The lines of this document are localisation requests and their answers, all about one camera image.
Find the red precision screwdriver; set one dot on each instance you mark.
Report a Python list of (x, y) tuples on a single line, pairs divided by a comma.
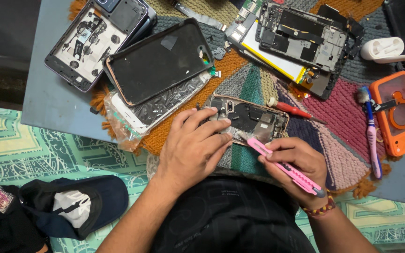
[(294, 110)]

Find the green circuit board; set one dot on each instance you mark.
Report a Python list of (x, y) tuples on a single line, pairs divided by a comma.
[(250, 6)]

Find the phone in plastic bag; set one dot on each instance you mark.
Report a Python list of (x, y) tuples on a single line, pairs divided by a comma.
[(142, 119)]

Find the small black strip part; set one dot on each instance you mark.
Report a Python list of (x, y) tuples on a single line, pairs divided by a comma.
[(385, 105)]

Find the navy blue cap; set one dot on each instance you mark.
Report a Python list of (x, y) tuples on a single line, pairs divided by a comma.
[(83, 207)]

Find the grey-blue phone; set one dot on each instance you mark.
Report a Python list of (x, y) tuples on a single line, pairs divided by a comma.
[(148, 19)]

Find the small grey phone part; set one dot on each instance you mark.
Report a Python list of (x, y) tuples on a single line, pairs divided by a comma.
[(219, 53)]

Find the gold phone body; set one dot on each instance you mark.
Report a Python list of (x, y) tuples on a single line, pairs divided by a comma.
[(255, 117)]

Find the green patterned sheet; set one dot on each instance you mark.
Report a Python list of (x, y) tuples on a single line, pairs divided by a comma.
[(30, 151)]

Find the person's left hand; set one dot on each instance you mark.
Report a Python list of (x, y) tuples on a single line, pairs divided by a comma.
[(185, 147)]

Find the multicolour knitted mat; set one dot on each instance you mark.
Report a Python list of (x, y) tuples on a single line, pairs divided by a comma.
[(332, 119)]

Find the purple opened phone shell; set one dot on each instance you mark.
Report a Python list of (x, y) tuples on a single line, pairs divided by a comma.
[(90, 45)]

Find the black bag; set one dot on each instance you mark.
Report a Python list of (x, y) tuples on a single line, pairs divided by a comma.
[(2, 232)]

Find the black phone display frame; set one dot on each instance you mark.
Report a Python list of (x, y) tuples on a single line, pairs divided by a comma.
[(323, 84)]

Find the person's black shirt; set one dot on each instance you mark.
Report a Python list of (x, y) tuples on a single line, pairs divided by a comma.
[(230, 218)]

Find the blue and pink toothbrush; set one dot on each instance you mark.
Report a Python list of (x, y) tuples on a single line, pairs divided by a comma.
[(372, 137)]

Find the small teal flex connector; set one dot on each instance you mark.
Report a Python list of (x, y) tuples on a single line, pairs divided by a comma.
[(214, 72)]

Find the black phone case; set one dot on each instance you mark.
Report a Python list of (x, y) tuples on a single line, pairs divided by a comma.
[(156, 63)]

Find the dark phone mid-frame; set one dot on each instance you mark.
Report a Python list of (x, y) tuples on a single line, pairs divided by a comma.
[(301, 38)]

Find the white earbuds case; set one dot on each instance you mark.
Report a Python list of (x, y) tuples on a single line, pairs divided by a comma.
[(381, 49)]

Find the white and yellow phone battery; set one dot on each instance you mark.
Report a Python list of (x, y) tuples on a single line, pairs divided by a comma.
[(276, 59)]

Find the pink utility knife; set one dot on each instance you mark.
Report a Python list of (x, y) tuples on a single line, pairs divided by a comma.
[(294, 174)]

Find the person's right hand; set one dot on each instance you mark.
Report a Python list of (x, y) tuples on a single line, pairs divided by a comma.
[(304, 158)]

